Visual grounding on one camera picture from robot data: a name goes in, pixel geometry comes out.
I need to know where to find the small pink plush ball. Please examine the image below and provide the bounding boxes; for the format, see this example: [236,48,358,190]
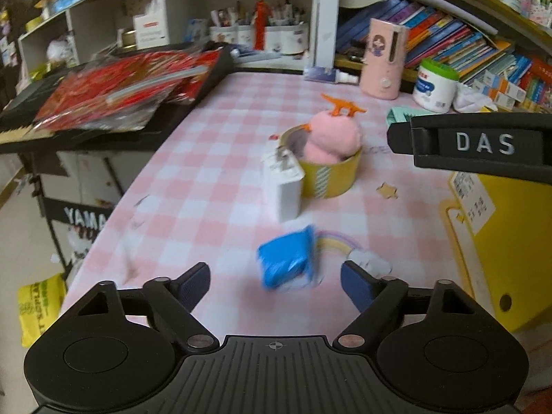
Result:
[301,93,366,166]

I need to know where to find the pink humidifier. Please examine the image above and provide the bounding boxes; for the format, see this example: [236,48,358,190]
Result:
[359,19,409,100]

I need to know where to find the white drinking straws box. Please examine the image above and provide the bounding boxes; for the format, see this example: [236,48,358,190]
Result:
[133,9,169,50]

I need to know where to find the orange white medicine box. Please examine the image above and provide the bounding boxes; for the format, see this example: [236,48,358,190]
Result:
[472,72,526,109]

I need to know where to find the white pen holder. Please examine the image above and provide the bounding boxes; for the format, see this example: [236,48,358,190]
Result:
[264,23,309,55]
[209,24,239,44]

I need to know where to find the black electronic keyboard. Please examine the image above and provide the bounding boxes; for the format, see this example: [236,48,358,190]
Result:
[1,41,234,154]

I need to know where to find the blue packet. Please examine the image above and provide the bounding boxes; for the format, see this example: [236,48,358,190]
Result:
[257,225,319,290]

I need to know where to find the white quilted purse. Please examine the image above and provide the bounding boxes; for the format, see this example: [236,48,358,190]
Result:
[452,82,498,113]

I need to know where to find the pink checkered tablecloth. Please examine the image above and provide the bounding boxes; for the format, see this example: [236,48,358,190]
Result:
[65,73,460,337]

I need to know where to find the white jar green lid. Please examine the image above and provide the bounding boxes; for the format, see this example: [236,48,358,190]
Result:
[413,59,460,113]

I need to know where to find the yellow plastic bag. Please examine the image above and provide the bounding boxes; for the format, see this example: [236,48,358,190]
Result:
[17,274,67,348]

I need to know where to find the white pen holder right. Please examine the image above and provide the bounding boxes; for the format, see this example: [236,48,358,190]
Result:
[264,23,309,55]

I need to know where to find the yellow cardboard box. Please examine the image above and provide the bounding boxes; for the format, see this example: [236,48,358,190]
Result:
[440,172,551,332]

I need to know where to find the white pen holder left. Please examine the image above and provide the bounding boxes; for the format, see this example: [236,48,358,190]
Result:
[209,24,239,44]

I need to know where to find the row of leaning books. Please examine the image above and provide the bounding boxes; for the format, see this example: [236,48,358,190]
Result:
[334,0,551,90]

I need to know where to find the spray bottle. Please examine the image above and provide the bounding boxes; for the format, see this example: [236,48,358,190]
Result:
[303,66,359,85]

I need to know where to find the red decorations in plastic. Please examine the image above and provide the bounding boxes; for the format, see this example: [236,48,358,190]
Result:
[33,50,221,133]

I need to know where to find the yellow tape roll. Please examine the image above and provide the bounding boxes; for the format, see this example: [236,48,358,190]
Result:
[280,126,362,199]

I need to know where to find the white charger plug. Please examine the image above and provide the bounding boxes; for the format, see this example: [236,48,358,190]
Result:
[261,146,305,223]

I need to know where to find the mint green comb case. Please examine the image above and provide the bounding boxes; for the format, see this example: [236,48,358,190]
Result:
[386,106,433,126]

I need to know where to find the red tassel ornament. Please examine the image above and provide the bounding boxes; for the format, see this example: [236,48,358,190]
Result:
[254,0,270,50]

